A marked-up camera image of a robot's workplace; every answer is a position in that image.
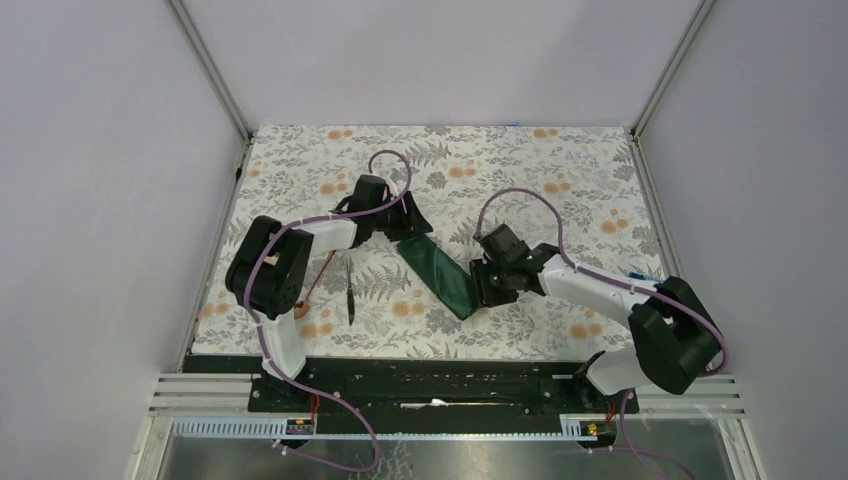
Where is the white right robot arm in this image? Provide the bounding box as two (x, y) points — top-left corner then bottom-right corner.
(469, 225), (722, 412)

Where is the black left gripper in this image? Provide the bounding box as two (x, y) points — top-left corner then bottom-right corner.
(369, 190), (432, 241)

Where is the black table knife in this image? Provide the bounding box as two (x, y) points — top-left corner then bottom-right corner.
(344, 256), (355, 326)

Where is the dark green cloth napkin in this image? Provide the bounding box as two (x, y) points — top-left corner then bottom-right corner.
(397, 235), (478, 320)

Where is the colourful toy block stack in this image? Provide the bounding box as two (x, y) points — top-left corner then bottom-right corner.
(627, 271), (656, 280)

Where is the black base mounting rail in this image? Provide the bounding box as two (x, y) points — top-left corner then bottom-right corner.
(183, 355), (640, 440)

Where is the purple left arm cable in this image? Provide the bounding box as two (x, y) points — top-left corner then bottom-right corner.
(241, 149), (413, 473)

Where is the copper spoon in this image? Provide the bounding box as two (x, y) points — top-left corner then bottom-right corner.
(293, 250), (336, 320)

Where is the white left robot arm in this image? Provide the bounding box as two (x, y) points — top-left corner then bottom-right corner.
(225, 174), (433, 411)

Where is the floral patterned table mat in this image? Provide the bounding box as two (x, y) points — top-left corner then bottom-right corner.
(191, 125), (666, 360)

